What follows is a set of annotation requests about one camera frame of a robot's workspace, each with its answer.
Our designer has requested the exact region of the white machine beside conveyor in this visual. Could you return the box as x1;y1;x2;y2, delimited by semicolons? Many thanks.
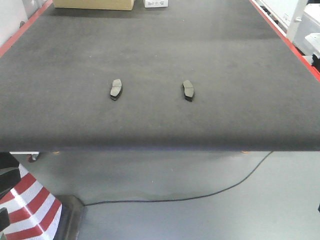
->
257;0;320;69

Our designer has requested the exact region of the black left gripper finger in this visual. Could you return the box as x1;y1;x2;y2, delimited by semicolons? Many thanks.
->
0;207;10;232
0;167;21;199

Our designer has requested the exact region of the white long carton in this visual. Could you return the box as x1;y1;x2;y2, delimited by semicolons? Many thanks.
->
143;0;169;8

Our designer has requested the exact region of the cardboard box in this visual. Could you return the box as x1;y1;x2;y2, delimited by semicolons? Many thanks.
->
52;0;135;11

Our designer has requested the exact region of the black floor cable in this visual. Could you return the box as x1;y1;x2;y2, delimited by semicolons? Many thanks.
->
83;150;275;207

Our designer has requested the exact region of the brake pad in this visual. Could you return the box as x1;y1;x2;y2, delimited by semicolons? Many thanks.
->
110;79;123;101
181;80;195;102

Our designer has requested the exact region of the red white traffic cone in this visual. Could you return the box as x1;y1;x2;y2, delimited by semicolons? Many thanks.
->
0;152;87;240

